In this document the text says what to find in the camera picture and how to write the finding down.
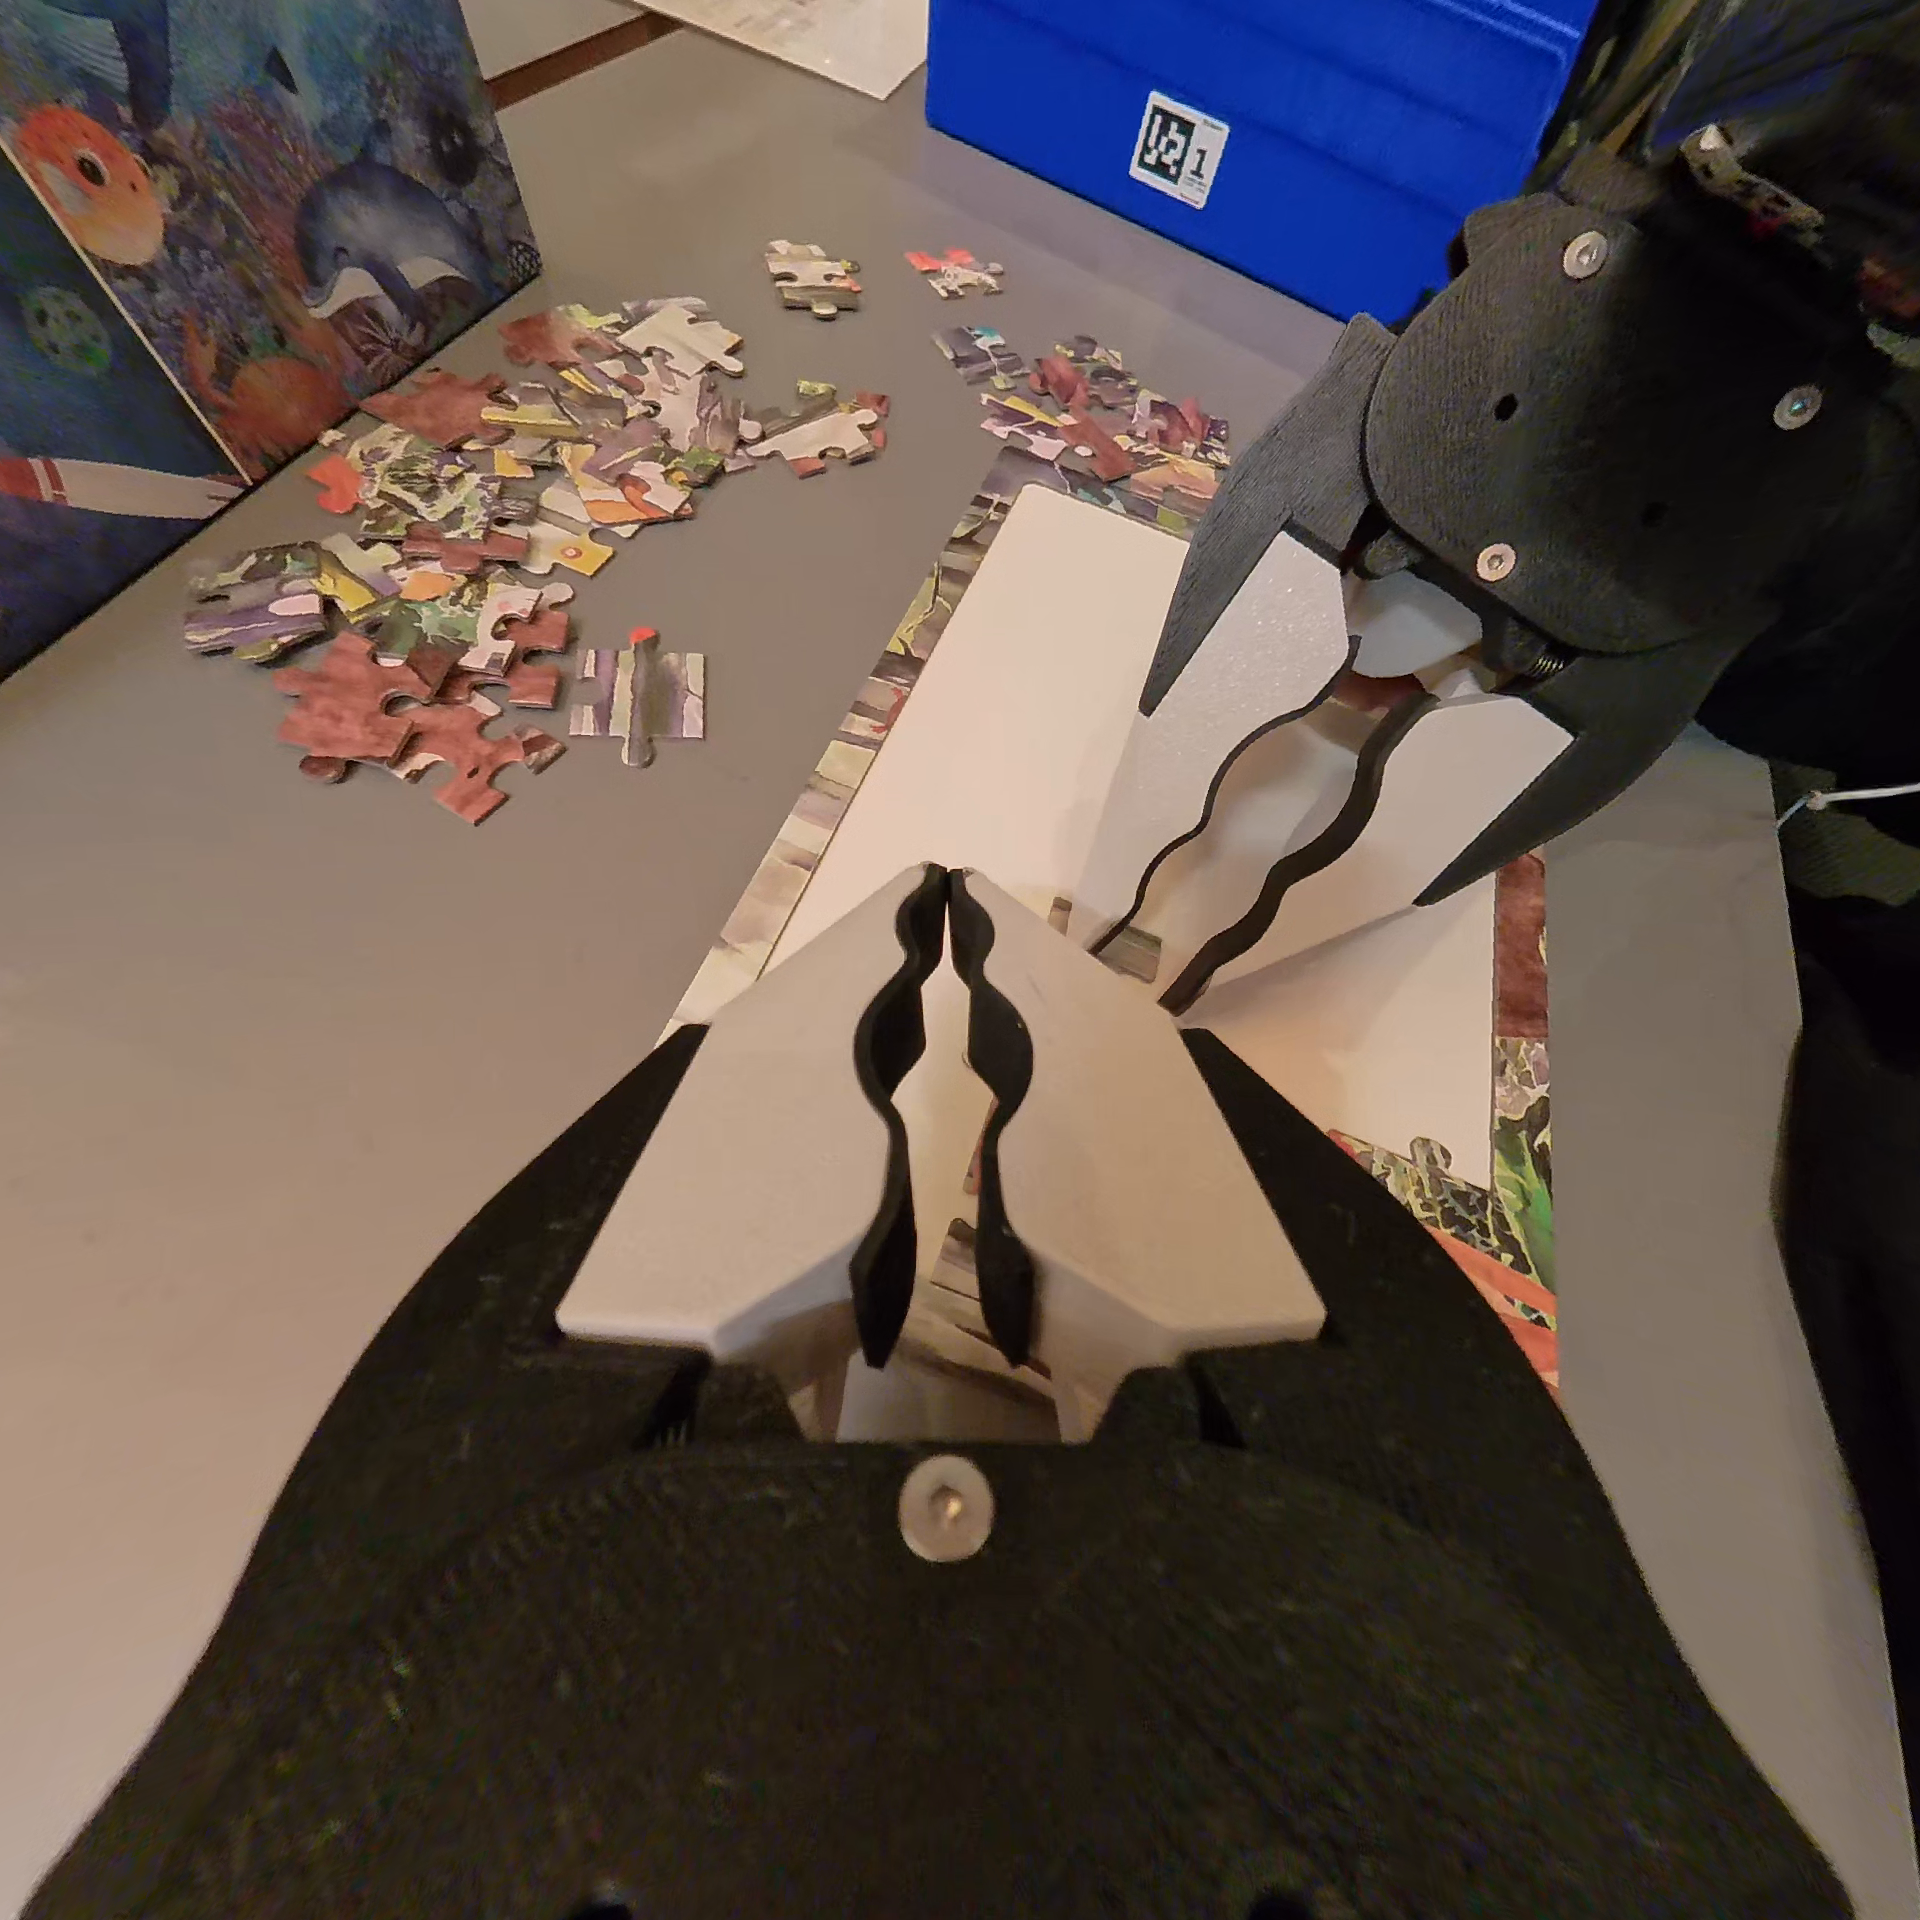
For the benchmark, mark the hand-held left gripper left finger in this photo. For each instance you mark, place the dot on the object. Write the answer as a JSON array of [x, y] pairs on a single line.
[[734, 1200]]

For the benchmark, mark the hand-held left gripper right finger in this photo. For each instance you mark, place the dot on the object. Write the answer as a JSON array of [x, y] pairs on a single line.
[[1155, 1200]]

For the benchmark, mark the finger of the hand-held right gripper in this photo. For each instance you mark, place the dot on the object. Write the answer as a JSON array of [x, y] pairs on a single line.
[[1442, 780], [1260, 645]]

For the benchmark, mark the printed frame puzzle tray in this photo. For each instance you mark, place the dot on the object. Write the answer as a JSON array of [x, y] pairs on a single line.
[[1021, 721]]

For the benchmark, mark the grey stone print jigsaw piece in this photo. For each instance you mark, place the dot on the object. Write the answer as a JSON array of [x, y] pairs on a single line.
[[1102, 937]]

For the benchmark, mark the assembled lion puzzle section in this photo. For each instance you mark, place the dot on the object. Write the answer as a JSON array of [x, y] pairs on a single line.
[[1426, 1184]]

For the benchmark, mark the blue plastic storage bin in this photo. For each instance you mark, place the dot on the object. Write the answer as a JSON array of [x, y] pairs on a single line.
[[1349, 89]]

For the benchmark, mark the pile of loose puzzle pieces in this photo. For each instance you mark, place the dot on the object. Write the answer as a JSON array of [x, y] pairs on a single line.
[[494, 495]]

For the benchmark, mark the white paper sheet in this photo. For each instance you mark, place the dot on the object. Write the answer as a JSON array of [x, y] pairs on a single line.
[[810, 38]]

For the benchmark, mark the blue space print puzzle box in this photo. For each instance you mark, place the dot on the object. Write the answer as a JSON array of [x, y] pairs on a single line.
[[226, 224]]

